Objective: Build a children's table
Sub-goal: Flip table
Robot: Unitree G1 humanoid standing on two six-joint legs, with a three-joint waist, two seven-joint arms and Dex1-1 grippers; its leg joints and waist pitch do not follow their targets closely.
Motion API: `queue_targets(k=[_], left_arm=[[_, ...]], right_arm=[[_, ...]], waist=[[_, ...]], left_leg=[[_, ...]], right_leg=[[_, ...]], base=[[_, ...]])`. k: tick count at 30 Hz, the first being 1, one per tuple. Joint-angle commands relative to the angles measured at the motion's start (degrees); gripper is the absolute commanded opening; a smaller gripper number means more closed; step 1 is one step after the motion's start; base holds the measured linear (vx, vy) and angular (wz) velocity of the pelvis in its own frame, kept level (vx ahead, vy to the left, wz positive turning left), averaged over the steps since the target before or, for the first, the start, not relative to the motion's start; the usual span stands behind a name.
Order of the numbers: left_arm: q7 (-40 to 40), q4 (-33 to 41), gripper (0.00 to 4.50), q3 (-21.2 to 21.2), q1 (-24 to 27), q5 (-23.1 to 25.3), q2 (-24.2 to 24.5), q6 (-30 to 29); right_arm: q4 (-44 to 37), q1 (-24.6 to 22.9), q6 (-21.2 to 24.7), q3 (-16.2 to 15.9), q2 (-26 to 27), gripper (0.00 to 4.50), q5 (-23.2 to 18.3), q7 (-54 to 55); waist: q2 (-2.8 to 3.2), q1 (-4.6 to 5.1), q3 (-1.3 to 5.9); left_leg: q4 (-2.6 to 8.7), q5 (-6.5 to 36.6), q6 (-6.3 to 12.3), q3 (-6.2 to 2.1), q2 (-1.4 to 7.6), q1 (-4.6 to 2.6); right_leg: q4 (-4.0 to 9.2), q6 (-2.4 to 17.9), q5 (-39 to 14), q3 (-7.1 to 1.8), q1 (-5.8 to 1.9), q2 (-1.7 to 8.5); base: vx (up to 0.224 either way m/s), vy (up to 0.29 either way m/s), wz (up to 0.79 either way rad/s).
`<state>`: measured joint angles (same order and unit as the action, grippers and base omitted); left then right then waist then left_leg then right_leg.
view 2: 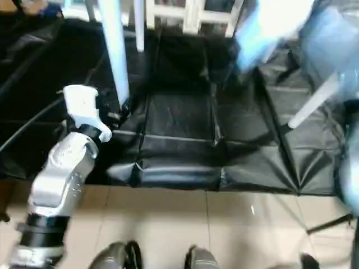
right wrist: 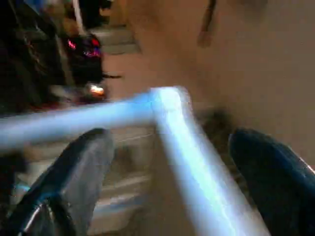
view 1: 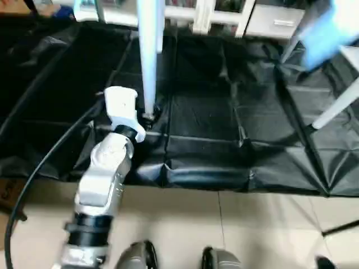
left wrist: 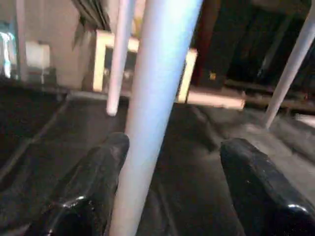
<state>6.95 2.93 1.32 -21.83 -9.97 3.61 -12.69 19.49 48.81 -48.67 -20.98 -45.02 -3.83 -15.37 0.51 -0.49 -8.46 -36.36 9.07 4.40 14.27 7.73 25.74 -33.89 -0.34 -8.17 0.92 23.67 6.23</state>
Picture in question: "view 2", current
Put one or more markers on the black work mat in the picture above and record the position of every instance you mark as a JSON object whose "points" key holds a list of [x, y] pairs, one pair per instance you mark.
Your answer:
{"points": [[185, 123]]}

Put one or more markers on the silver robot right leg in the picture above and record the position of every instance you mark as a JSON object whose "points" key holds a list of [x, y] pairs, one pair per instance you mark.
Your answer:
{"points": [[202, 259]]}

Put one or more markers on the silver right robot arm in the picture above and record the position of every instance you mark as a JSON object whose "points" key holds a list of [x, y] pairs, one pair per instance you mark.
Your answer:
{"points": [[336, 50]]}

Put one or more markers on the white plastic table leg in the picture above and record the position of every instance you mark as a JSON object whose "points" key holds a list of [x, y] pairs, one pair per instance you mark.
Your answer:
{"points": [[314, 103], [139, 25], [115, 50]]}

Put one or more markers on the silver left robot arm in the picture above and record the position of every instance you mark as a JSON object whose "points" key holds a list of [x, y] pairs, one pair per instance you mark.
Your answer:
{"points": [[61, 179]]}

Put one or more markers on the white glass door cabinet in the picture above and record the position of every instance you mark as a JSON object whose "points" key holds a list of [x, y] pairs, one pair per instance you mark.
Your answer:
{"points": [[190, 17]]}

